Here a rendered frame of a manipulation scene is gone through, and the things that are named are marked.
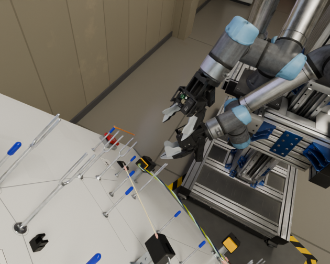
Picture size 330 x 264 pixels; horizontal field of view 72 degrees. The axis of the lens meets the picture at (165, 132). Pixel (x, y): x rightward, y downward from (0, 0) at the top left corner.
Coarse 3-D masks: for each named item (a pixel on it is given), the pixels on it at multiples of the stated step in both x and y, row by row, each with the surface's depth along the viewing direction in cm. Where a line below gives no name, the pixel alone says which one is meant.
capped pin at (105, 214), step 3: (132, 186) 48; (129, 189) 48; (132, 189) 48; (126, 192) 48; (129, 192) 48; (123, 195) 48; (120, 198) 48; (123, 198) 48; (117, 201) 48; (114, 204) 48; (111, 207) 48; (108, 210) 48; (111, 210) 48; (105, 213) 48; (105, 216) 48
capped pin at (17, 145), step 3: (15, 144) 29; (18, 144) 29; (12, 147) 29; (15, 147) 29; (18, 147) 30; (9, 150) 29; (12, 150) 29; (15, 150) 30; (9, 153) 29; (12, 153) 30; (6, 156) 30; (9, 156) 30; (3, 159) 30; (6, 159) 30; (0, 162) 30; (3, 162) 30; (0, 165) 30
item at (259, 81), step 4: (256, 72) 107; (260, 72) 104; (252, 76) 109; (256, 76) 107; (260, 76) 105; (264, 76) 103; (268, 76) 102; (272, 76) 102; (248, 80) 111; (252, 80) 109; (256, 80) 106; (260, 80) 105; (264, 80) 104; (268, 80) 103; (248, 84) 111; (252, 84) 108; (256, 84) 107; (260, 84) 106; (252, 88) 109; (256, 88) 107
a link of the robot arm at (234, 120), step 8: (224, 112) 83; (232, 112) 80; (240, 112) 79; (248, 112) 79; (224, 120) 80; (232, 120) 80; (240, 120) 79; (248, 120) 80; (224, 128) 80; (232, 128) 81; (240, 128) 82
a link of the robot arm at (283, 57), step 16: (304, 0) 61; (320, 0) 60; (288, 16) 64; (304, 16) 60; (288, 32) 61; (304, 32) 60; (272, 48) 61; (288, 48) 60; (256, 64) 64; (272, 64) 61; (288, 64) 60; (288, 80) 63
